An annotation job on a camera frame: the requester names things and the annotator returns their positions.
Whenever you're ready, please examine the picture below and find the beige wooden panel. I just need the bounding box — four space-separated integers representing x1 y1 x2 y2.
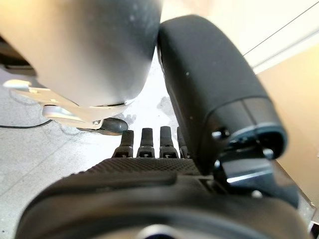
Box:
255 43 319 207

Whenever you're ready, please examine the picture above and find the black floor cable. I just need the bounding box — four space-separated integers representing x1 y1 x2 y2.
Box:
0 119 53 129

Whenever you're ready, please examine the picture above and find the black robot foot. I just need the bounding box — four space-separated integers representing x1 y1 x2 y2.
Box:
76 118 129 136

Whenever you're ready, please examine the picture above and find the silver robot leg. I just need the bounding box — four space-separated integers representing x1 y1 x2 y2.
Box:
0 0 163 108

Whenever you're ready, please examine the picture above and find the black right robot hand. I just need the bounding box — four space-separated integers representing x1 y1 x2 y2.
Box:
14 14 311 239

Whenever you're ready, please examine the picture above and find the white robot ankle bracket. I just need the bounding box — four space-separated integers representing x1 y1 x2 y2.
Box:
2 79 132 130

